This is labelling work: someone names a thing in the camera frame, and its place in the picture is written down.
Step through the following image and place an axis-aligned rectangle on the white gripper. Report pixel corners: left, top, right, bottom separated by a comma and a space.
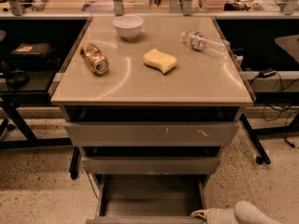
191, 208, 239, 224

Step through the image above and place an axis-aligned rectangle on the grey bottom drawer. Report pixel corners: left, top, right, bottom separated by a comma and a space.
86, 175, 205, 224

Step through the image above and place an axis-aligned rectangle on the grey drawer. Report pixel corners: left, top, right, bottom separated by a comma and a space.
86, 175, 205, 224
81, 157, 220, 175
65, 121, 238, 147

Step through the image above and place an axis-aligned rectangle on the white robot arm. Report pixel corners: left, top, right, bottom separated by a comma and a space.
191, 201, 282, 224

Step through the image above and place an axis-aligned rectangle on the grey middle drawer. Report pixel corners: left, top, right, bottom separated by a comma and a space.
81, 157, 220, 175

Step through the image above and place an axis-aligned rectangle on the grey top drawer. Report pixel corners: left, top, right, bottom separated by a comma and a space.
65, 121, 238, 147

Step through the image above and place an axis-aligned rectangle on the grey drawer cabinet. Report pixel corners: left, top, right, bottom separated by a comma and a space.
50, 14, 254, 189

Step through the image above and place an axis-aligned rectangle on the black power adapter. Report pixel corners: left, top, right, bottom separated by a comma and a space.
259, 68, 277, 78

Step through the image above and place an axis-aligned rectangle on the yellow sponge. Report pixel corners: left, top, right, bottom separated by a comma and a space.
143, 49, 178, 74

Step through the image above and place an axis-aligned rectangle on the clear plastic water bottle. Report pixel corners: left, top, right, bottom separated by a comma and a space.
181, 31, 230, 58

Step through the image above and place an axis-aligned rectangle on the crushed gold soda can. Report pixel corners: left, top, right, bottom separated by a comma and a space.
79, 43, 108, 75

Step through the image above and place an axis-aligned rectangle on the white ceramic bowl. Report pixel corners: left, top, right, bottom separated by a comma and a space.
113, 15, 144, 40

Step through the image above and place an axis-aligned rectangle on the black cable on floor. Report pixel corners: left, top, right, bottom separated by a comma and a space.
83, 168, 99, 201

